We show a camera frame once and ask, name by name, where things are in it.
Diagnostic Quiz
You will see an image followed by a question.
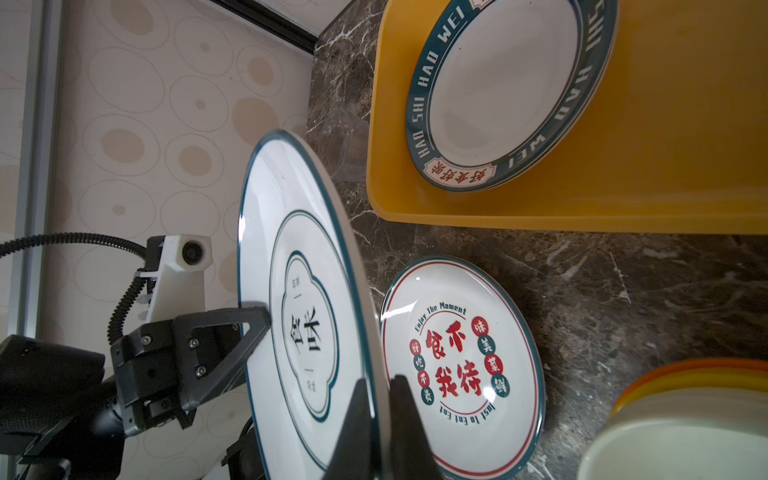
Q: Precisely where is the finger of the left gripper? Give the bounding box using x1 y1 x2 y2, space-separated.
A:
171 305 271 412
221 418 267 480

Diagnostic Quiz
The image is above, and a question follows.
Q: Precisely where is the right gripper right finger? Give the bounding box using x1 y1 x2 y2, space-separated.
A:
389 375 443 480

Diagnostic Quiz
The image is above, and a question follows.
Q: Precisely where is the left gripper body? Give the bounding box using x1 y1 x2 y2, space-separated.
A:
110 314 196 437

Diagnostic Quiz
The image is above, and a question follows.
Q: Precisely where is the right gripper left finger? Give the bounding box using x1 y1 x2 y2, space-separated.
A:
323 379 375 480

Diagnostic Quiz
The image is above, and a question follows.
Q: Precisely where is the white plate quatrefoil design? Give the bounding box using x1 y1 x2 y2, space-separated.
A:
237 130 391 479

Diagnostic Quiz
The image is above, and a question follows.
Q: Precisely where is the plate with green text rim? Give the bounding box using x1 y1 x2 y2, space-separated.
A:
405 0 619 192

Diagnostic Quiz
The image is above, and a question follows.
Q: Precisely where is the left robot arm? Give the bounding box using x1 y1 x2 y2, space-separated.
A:
1 306 271 479

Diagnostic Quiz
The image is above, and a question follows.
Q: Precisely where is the yellow plastic bin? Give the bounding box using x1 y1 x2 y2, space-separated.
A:
367 1 767 234

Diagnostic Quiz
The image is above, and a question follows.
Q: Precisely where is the clear plastic cup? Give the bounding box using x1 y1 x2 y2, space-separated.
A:
326 107 369 182

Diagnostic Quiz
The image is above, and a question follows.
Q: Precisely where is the cream and orange bowl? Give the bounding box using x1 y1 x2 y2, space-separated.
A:
578 358 767 479

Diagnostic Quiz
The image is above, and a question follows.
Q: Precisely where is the diagonal aluminium bar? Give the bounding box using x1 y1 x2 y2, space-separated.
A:
8 1 67 338

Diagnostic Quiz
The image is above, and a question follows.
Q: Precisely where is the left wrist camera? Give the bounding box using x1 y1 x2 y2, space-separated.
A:
136 234 213 323

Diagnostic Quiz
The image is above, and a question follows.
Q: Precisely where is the left black frame post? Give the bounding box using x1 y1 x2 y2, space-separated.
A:
212 0 318 55

